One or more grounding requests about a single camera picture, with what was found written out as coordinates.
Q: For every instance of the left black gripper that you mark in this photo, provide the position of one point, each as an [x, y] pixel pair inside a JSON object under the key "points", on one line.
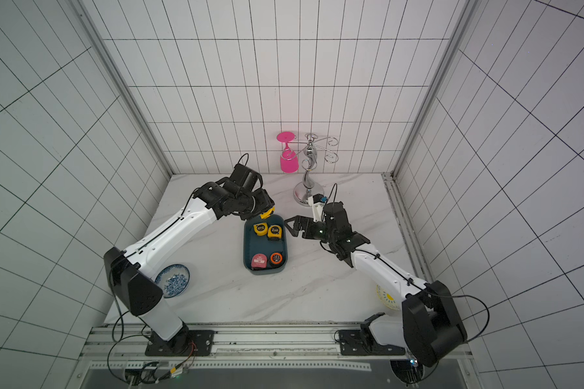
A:
{"points": [[265, 202]]}

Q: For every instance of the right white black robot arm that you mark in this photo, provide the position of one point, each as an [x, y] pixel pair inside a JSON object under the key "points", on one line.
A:
{"points": [[429, 326]]}

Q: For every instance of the yellow white patterned plate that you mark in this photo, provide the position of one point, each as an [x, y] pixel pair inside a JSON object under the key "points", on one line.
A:
{"points": [[387, 299]]}

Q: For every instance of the chrome glass holder stand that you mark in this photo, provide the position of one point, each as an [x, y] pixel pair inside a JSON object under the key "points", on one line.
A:
{"points": [[309, 160]]}

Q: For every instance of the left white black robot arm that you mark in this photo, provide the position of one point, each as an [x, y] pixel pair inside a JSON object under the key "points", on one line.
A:
{"points": [[132, 272]]}

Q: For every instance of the pink wine glass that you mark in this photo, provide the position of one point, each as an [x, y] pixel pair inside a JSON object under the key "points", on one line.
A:
{"points": [[288, 158]]}

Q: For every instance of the aluminium mounting rail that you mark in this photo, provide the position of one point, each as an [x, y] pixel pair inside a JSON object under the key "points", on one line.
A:
{"points": [[342, 346]]}

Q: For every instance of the pink tape measure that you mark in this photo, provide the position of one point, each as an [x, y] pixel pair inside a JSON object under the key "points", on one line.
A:
{"points": [[259, 262]]}

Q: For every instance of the orange black tape measure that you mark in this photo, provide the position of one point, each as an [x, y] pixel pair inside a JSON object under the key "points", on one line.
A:
{"points": [[276, 259]]}

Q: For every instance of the teal plastic storage box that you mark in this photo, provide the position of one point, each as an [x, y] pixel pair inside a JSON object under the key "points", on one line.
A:
{"points": [[252, 244]]}

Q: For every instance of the yellow tape measure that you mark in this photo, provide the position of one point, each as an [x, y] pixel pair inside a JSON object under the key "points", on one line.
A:
{"points": [[274, 232], [261, 229], [267, 214]]}

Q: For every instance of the blue white patterned plate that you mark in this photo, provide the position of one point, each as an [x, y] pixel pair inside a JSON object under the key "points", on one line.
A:
{"points": [[173, 280]]}

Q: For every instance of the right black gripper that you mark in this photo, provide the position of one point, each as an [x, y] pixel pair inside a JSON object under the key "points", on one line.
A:
{"points": [[304, 228]]}

